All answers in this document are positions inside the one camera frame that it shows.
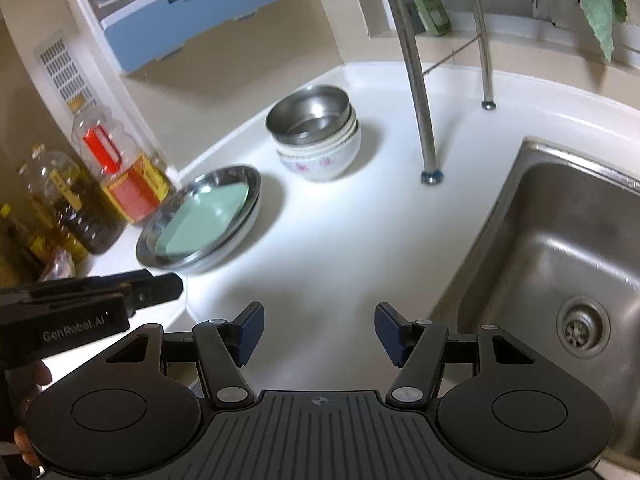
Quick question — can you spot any large bottle with red handle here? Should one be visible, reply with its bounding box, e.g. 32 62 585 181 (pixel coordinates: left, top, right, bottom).
71 102 177 227

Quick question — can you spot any stainless steel sink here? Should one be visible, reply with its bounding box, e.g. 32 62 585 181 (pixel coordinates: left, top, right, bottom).
430 137 640 467

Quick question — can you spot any person's left hand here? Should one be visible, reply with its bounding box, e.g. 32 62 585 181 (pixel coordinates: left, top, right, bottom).
4 361 54 467

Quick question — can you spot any steel faucet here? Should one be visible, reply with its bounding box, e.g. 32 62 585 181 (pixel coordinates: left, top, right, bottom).
375 0 444 187

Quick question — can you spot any stainless steel plate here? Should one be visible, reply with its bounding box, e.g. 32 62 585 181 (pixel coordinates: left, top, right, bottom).
135 165 262 273

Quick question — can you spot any sink drain strainer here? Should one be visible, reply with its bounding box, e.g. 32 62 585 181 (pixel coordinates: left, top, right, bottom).
556 296 612 359

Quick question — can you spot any clear oil bottle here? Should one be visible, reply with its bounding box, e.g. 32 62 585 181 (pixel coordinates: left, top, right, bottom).
0 160 51 278

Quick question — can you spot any white floral bowl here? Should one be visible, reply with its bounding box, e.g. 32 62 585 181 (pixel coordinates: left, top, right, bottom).
275 122 362 182

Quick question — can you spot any stainless steel bowl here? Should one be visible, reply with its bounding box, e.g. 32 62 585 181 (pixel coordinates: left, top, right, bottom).
265 85 351 147

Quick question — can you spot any blue white water heater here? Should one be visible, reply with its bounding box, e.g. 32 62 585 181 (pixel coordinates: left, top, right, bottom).
65 0 281 77

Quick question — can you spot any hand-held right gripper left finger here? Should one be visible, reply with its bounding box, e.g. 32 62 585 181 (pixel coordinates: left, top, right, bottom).
105 301 266 407

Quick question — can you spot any green leaf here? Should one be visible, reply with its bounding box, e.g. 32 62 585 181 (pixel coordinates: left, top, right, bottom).
564 0 632 65

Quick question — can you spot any cream bowl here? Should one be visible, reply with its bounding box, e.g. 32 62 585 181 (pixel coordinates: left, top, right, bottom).
272 106 357 153
274 114 360 159

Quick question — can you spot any thin steel pipe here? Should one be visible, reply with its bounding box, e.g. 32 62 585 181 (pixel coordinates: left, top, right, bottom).
462 0 497 111

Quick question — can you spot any green square plate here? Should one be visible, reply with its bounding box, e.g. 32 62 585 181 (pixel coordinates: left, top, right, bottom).
154 181 251 256

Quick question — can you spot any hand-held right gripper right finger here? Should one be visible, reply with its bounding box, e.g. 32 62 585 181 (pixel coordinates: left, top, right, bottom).
375 302 536 408

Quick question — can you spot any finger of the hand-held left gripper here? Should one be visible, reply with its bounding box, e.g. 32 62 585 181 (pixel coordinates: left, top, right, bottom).
0 268 154 306
119 272 184 318

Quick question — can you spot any dark liquid plastic bottle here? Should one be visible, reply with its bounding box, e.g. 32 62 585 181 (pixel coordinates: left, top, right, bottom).
27 144 126 256

